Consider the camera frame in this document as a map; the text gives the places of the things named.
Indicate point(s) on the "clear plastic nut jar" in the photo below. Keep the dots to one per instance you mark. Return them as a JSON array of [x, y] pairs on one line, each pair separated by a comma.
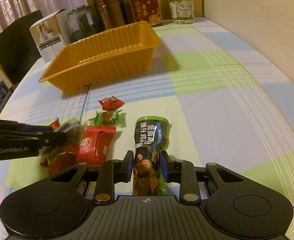
[[182, 10]]

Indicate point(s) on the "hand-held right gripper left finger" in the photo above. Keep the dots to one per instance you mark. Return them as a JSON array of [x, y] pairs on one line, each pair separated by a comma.
[[130, 167]]

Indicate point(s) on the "black monitor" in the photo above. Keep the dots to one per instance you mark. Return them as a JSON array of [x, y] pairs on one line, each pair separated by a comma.
[[14, 47]]

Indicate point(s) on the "glass jar with green lid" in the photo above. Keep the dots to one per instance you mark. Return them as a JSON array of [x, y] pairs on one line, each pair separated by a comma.
[[82, 22]]

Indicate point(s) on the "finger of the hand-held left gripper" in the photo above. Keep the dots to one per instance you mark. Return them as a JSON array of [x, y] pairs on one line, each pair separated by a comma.
[[36, 128], [54, 141]]

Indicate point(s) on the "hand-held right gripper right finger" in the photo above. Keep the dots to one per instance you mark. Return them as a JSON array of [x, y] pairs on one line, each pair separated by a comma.
[[164, 167]]

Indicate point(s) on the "small red wrapped candy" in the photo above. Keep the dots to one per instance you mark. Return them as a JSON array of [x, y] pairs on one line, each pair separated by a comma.
[[110, 103]]

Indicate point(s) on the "brown metal canister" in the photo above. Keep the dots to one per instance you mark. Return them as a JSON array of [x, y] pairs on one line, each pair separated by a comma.
[[110, 10]]

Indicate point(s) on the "orange plastic tray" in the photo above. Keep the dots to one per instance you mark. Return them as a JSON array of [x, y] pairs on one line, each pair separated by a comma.
[[99, 57]]

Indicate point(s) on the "green wrapped candy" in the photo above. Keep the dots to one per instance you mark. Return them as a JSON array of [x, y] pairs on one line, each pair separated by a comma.
[[107, 117]]

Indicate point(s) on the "red gift box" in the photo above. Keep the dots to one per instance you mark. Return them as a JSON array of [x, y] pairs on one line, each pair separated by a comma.
[[144, 7]]

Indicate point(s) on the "red snack packet white print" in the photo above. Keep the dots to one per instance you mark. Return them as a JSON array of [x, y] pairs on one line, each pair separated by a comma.
[[97, 145]]

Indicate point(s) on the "white product box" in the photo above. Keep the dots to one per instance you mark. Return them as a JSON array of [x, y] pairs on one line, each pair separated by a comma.
[[49, 40]]

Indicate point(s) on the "red packet with white label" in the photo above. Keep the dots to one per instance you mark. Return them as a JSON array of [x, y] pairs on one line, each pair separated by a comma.
[[62, 158]]

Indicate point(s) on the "dark green snack packet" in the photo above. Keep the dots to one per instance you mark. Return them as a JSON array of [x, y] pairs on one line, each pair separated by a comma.
[[149, 135]]

